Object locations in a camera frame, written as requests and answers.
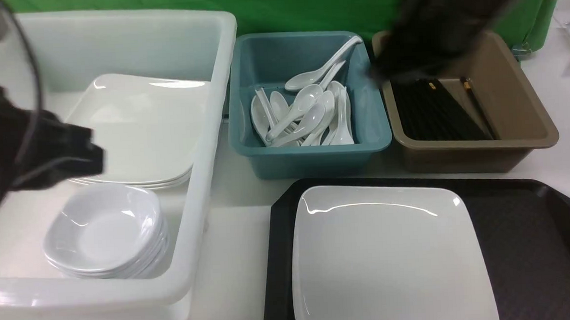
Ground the large white rectangular plate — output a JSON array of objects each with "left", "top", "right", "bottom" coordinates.
[{"left": 292, "top": 185, "right": 499, "bottom": 320}]

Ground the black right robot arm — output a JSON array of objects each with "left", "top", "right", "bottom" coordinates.
[{"left": 368, "top": 0, "right": 516, "bottom": 85}]

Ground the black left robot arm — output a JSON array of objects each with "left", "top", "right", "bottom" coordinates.
[{"left": 0, "top": 0, "right": 105, "bottom": 206}]

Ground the teal plastic bin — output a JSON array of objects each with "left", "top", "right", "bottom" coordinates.
[{"left": 228, "top": 31, "right": 393, "bottom": 180}]

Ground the pile of white spoons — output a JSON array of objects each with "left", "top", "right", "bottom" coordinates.
[{"left": 249, "top": 60, "right": 348, "bottom": 148}]

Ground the white spoon leaning on rim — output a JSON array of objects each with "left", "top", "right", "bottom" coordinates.
[{"left": 284, "top": 36, "right": 363, "bottom": 92}]

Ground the stack of white plates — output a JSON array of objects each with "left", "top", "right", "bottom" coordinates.
[{"left": 66, "top": 74, "right": 210, "bottom": 189}]

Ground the black chopsticks bundle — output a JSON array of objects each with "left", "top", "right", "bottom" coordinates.
[{"left": 390, "top": 77, "right": 498, "bottom": 142}]

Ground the green backdrop cloth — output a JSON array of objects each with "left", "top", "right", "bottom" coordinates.
[{"left": 8, "top": 0, "right": 557, "bottom": 50}]

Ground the stack of white bowls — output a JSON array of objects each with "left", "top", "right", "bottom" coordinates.
[{"left": 42, "top": 183, "right": 170, "bottom": 280}]

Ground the large white plastic tub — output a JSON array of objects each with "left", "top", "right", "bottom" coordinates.
[{"left": 0, "top": 9, "right": 237, "bottom": 320}]

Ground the brown plastic bin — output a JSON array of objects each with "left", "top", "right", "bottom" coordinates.
[{"left": 382, "top": 31, "right": 559, "bottom": 174}]

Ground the black serving tray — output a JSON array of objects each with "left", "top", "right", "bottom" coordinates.
[{"left": 264, "top": 178, "right": 570, "bottom": 320}]

